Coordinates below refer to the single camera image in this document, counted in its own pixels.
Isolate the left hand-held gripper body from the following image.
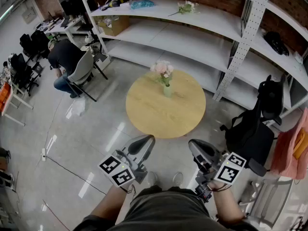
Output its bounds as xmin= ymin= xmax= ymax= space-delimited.
xmin=97 ymin=149 xmax=148 ymax=188

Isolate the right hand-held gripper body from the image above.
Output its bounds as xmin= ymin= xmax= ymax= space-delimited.
xmin=194 ymin=152 xmax=247 ymax=203

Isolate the pale green vase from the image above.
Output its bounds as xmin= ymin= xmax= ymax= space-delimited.
xmin=163 ymin=83 xmax=173 ymax=98

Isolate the pink white flowers bunch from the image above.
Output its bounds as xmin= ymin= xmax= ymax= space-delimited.
xmin=150 ymin=60 xmax=174 ymax=86

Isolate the person's right forearm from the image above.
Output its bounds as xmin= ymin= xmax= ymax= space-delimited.
xmin=208 ymin=180 xmax=246 ymax=222

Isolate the person's left forearm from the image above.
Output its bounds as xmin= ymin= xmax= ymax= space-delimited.
xmin=90 ymin=183 xmax=136 ymax=224

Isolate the person's left shoe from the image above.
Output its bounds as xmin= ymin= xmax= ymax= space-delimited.
xmin=146 ymin=171 xmax=158 ymax=186

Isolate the person's shoe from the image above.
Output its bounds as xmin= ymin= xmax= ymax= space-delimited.
xmin=146 ymin=171 xmax=158 ymax=186
xmin=172 ymin=172 xmax=184 ymax=187

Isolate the person's right shoe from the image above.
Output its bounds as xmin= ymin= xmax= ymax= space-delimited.
xmin=172 ymin=172 xmax=184 ymax=187

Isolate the round wooden table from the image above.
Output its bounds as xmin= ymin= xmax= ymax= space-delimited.
xmin=125 ymin=69 xmax=207 ymax=139

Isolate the black backpack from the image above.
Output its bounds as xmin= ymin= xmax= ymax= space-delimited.
xmin=219 ymin=109 xmax=275 ymax=168

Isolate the white mesh chair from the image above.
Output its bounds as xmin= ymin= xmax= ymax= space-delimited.
xmin=239 ymin=176 xmax=295 ymax=229

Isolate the pink cloth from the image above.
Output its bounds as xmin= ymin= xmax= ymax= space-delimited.
xmin=270 ymin=108 xmax=308 ymax=180

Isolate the person's dark shirt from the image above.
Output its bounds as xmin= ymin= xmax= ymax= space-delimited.
xmin=72 ymin=185 xmax=260 ymax=231

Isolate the orange cloth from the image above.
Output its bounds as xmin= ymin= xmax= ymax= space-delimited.
xmin=292 ymin=128 xmax=308 ymax=160

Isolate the black office chair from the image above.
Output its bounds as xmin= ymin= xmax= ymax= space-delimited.
xmin=247 ymin=74 xmax=287 ymax=178
xmin=9 ymin=52 xmax=42 ymax=97
xmin=19 ymin=29 xmax=51 ymax=63

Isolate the white storage box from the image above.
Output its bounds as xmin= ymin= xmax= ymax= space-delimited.
xmin=92 ymin=52 xmax=112 ymax=71

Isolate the grey office chair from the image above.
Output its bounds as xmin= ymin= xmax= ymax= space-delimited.
xmin=62 ymin=47 xmax=109 ymax=103

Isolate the white metal shelving rack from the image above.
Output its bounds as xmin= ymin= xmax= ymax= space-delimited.
xmin=76 ymin=0 xmax=308 ymax=120

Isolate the open cardboard box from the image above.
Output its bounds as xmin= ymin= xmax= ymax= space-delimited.
xmin=97 ymin=15 xmax=130 ymax=37

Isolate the white side table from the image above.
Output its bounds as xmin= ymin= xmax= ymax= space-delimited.
xmin=0 ymin=65 xmax=34 ymax=128

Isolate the white desk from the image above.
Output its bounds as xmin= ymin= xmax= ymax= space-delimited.
xmin=35 ymin=15 xmax=94 ymax=43

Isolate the black bag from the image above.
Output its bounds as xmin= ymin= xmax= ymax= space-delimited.
xmin=263 ymin=31 xmax=290 ymax=56

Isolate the orange crate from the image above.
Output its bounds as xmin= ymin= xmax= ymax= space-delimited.
xmin=0 ymin=81 xmax=13 ymax=113

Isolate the turquoise plastic packet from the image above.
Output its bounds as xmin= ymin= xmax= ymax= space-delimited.
xmin=130 ymin=0 xmax=157 ymax=10

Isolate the yellow black tool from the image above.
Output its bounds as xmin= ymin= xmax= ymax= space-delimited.
xmin=105 ymin=0 xmax=132 ymax=9

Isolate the small white flower spray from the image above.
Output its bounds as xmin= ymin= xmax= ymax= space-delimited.
xmin=167 ymin=0 xmax=200 ymax=17

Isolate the black monitor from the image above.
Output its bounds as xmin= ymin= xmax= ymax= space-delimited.
xmin=59 ymin=0 xmax=88 ymax=17

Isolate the black floor cable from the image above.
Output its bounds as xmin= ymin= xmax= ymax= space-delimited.
xmin=45 ymin=155 xmax=107 ymax=196

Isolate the wall electrical panel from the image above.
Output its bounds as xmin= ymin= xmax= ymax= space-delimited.
xmin=22 ymin=8 xmax=37 ymax=25

